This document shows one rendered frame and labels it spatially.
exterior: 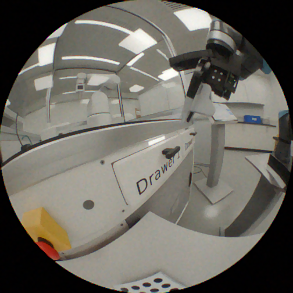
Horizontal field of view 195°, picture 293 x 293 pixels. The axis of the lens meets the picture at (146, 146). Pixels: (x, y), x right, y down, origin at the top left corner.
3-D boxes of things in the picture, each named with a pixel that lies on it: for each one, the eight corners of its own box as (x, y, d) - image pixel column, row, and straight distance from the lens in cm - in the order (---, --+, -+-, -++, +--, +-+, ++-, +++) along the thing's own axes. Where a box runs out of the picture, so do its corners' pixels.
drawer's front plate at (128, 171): (181, 158, 40) (180, 134, 37) (132, 208, 21) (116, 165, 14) (178, 158, 40) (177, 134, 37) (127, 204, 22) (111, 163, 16)
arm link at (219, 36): (204, 27, 29) (210, 46, 34) (202, 36, 25) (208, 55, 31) (236, 38, 28) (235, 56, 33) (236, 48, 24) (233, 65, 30)
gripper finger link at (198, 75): (192, 96, 16) (208, 59, 20) (183, 92, 16) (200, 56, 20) (195, 104, 20) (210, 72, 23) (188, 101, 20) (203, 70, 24)
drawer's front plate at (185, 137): (195, 142, 69) (193, 127, 67) (183, 157, 42) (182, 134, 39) (192, 142, 69) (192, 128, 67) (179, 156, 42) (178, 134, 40)
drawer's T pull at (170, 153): (180, 150, 26) (180, 145, 26) (169, 160, 20) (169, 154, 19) (170, 149, 28) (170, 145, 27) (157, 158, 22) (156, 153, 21)
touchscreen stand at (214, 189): (233, 190, 158) (246, 116, 124) (212, 204, 129) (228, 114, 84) (213, 175, 179) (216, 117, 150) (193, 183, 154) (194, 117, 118)
